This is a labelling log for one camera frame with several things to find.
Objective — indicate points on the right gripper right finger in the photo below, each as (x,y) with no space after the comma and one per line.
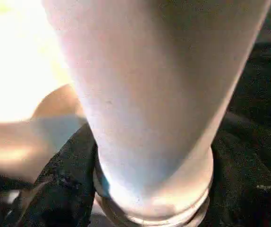
(249,189)

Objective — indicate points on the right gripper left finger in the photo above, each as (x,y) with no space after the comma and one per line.
(64,189)

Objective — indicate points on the white plastic table top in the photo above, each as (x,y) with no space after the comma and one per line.
(17,71)

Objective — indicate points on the white plastic table leg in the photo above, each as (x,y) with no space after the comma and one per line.
(159,94)

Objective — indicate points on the black work mat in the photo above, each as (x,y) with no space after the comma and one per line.
(263,80)

